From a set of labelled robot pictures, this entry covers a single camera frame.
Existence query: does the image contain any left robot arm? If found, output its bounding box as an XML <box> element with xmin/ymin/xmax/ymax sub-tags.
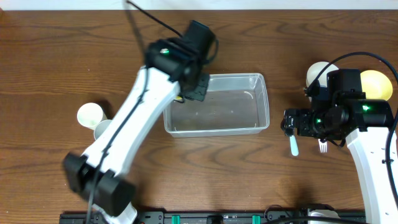
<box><xmin>63</xmin><ymin>37</ymin><xmax>218</xmax><ymax>223</ymax></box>

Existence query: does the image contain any white plastic cup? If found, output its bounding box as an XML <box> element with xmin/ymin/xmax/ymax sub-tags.
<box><xmin>76</xmin><ymin>103</ymin><xmax>107</xmax><ymax>130</ymax></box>

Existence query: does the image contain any grey-blue plastic cup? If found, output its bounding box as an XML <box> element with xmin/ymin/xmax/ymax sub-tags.
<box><xmin>93</xmin><ymin>119</ymin><xmax>112</xmax><ymax>141</ymax></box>

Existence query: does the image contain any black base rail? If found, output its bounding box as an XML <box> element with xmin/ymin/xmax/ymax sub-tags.
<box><xmin>58</xmin><ymin>208</ymin><xmax>366</xmax><ymax>224</ymax></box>

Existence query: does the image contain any white plastic bowl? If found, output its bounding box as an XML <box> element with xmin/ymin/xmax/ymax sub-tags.
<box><xmin>306</xmin><ymin>62</ymin><xmax>338</xmax><ymax>92</ymax></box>

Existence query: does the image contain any pink plastic fork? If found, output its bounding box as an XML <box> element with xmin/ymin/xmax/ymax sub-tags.
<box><xmin>318</xmin><ymin>139</ymin><xmax>328</xmax><ymax>153</ymax></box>

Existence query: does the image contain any yellow plastic bowl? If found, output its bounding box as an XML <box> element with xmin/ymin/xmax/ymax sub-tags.
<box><xmin>361</xmin><ymin>70</ymin><xmax>393</xmax><ymax>101</ymax></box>

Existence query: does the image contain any mint green plastic spoon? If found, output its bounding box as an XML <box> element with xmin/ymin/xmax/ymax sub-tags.
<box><xmin>289</xmin><ymin>135</ymin><xmax>299</xmax><ymax>157</ymax></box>

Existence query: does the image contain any clear plastic storage container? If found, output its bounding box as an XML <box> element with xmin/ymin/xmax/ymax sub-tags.
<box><xmin>164</xmin><ymin>73</ymin><xmax>270</xmax><ymax>138</ymax></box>

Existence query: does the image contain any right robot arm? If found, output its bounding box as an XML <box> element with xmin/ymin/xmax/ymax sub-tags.
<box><xmin>281</xmin><ymin>99</ymin><xmax>397</xmax><ymax>223</ymax></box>

